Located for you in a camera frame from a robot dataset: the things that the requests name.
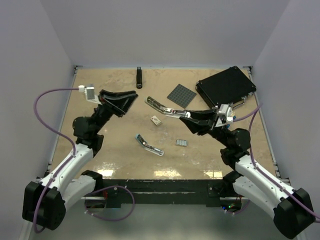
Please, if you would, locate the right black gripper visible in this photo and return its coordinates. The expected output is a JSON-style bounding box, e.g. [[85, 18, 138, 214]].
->
[[179, 108, 231, 148]]

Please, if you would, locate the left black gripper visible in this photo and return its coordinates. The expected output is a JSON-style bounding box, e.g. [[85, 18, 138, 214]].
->
[[91, 90, 138, 135]]

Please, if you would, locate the grey staple tray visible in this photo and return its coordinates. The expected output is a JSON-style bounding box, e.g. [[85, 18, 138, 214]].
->
[[175, 139, 188, 147]]

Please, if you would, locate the beige green stapler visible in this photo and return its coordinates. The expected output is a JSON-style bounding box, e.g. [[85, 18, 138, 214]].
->
[[144, 96, 191, 119]]

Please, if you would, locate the light blue stapler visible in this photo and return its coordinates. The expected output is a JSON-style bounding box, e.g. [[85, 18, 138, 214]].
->
[[135, 134, 164, 157]]

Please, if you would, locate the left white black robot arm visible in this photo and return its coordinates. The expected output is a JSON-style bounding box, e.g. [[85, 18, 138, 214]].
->
[[22, 85, 138, 234]]

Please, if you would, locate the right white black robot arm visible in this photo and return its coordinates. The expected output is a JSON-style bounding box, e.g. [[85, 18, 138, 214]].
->
[[179, 109, 320, 239]]

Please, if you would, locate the black stapler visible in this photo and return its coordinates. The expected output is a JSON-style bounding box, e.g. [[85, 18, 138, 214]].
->
[[136, 66, 143, 89]]

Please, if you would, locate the grey lego baseplate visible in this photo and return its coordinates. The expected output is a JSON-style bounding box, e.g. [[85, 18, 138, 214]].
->
[[167, 84, 197, 109]]

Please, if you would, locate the black carrying case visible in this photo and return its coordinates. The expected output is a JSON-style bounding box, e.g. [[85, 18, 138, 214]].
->
[[195, 66, 257, 109]]

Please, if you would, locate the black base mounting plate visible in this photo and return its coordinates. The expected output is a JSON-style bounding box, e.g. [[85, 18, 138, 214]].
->
[[84, 179, 246, 210]]

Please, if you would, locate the aluminium front rail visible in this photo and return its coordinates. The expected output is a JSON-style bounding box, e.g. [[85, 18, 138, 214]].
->
[[31, 177, 296, 200]]

